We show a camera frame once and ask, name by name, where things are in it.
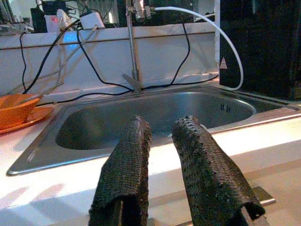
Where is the white device with red display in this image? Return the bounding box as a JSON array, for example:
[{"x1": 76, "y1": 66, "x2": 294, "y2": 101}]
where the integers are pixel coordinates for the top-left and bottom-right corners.
[{"x1": 46, "y1": 8, "x2": 72, "y2": 32}]

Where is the black appliance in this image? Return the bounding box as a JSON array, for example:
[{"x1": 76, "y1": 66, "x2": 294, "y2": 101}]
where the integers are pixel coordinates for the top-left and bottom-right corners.
[{"x1": 219, "y1": 0, "x2": 301, "y2": 102}]

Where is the orange plastic plate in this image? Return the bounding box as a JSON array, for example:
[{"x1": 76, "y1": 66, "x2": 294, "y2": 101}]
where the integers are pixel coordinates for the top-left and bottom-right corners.
[{"x1": 0, "y1": 105, "x2": 55, "y2": 135}]

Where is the stainless steel sink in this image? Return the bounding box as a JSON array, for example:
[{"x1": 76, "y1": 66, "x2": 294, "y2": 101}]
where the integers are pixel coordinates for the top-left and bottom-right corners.
[{"x1": 6, "y1": 84, "x2": 301, "y2": 177}]

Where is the black cable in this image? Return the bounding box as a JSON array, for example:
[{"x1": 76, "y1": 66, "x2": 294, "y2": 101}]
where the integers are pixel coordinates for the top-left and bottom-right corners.
[
  {"x1": 22, "y1": 20, "x2": 82, "y2": 95},
  {"x1": 76, "y1": 28, "x2": 141, "y2": 93},
  {"x1": 142, "y1": 22, "x2": 221, "y2": 90},
  {"x1": 35, "y1": 90, "x2": 134, "y2": 106}
]

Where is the white water hose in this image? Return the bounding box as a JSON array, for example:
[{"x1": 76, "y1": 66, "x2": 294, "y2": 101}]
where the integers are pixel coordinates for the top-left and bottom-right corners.
[{"x1": 154, "y1": 6, "x2": 245, "y2": 91}]

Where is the beige cable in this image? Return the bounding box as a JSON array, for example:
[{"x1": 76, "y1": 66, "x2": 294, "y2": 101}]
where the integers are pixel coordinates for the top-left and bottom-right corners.
[{"x1": 0, "y1": 24, "x2": 98, "y2": 98}]

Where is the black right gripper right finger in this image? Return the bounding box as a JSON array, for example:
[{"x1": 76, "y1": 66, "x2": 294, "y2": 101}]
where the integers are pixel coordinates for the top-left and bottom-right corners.
[{"x1": 171, "y1": 115, "x2": 267, "y2": 226}]

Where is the brown-tipped wooden chopstick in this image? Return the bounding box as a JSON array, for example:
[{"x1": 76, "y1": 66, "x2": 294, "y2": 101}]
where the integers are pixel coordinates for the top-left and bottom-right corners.
[{"x1": 20, "y1": 94, "x2": 45, "y2": 104}]

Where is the white power adapter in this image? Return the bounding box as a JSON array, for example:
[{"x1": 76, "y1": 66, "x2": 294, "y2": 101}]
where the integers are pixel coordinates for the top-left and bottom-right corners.
[{"x1": 79, "y1": 12, "x2": 106, "y2": 31}]

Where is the black power supply box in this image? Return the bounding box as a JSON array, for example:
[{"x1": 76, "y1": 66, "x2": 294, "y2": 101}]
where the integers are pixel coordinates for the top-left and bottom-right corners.
[{"x1": 30, "y1": 8, "x2": 48, "y2": 33}]

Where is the chrome faucet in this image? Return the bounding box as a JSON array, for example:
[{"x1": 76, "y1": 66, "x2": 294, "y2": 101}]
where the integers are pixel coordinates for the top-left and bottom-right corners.
[{"x1": 121, "y1": 0, "x2": 156, "y2": 97}]

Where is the orange plastic bowl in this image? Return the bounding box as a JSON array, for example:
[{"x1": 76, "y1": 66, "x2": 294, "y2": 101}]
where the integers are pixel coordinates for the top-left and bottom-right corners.
[{"x1": 0, "y1": 93, "x2": 41, "y2": 124}]

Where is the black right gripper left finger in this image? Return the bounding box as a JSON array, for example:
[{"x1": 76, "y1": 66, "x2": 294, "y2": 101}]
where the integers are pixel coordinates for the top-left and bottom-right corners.
[{"x1": 88, "y1": 114, "x2": 152, "y2": 226}]

